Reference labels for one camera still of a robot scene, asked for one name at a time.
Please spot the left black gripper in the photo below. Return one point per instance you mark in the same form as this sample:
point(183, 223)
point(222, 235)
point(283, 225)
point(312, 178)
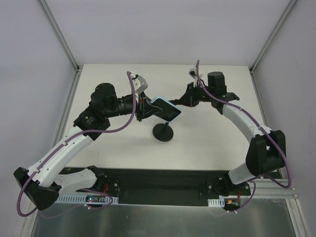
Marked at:
point(140, 107)

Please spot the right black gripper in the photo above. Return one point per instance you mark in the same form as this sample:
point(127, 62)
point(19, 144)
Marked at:
point(191, 94)

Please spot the blue case black phone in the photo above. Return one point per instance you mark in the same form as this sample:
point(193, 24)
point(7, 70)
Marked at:
point(168, 112)

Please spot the black phone stand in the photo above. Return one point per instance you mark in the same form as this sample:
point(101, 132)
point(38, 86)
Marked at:
point(163, 132)

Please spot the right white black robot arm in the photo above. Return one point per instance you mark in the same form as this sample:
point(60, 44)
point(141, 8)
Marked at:
point(267, 148)

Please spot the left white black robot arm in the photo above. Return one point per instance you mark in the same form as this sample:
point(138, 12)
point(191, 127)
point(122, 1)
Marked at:
point(106, 113)

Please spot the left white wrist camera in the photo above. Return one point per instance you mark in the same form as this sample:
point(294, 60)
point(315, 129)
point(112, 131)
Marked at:
point(140, 84)

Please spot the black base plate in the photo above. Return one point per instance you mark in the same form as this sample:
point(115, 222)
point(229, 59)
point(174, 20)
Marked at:
point(161, 187)

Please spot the right white cable duct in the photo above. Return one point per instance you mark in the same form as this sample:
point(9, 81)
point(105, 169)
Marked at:
point(216, 202)

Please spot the white cable duct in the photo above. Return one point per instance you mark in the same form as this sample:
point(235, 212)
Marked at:
point(86, 199)
point(216, 202)

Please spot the left white cable duct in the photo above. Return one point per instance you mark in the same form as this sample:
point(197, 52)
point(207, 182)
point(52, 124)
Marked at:
point(86, 199)

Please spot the aluminium rail right side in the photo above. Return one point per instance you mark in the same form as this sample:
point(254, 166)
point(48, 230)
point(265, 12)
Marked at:
point(267, 189)

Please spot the left aluminium frame post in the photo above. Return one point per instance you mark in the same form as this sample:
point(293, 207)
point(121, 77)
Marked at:
point(58, 33)

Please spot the aluminium frame post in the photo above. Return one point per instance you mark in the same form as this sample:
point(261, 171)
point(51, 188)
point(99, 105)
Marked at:
point(273, 34)
point(58, 33)

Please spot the right aluminium frame post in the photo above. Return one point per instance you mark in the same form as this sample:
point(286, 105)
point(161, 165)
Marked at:
point(273, 34)

